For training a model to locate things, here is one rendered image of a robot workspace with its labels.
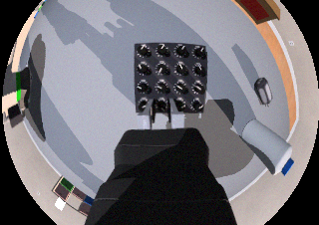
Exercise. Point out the white bottle with blue cap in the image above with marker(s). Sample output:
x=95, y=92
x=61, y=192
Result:
x=272, y=150

